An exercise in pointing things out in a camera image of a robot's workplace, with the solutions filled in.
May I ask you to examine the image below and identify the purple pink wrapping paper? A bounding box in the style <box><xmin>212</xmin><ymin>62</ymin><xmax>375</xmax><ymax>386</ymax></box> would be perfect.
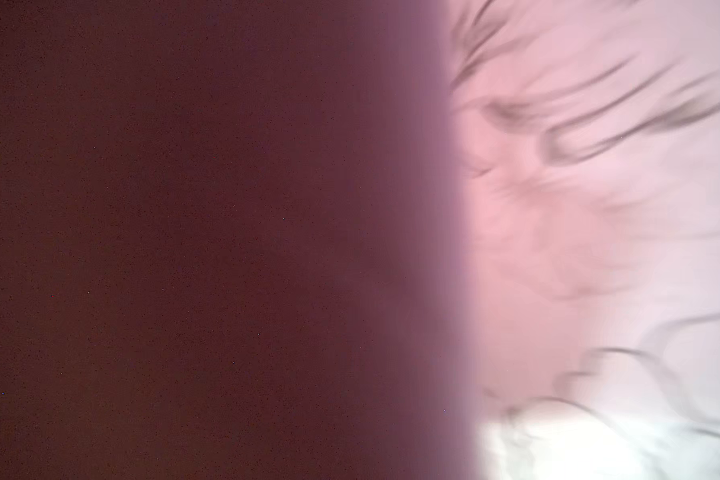
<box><xmin>0</xmin><ymin>1</ymin><xmax>478</xmax><ymax>479</ymax></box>

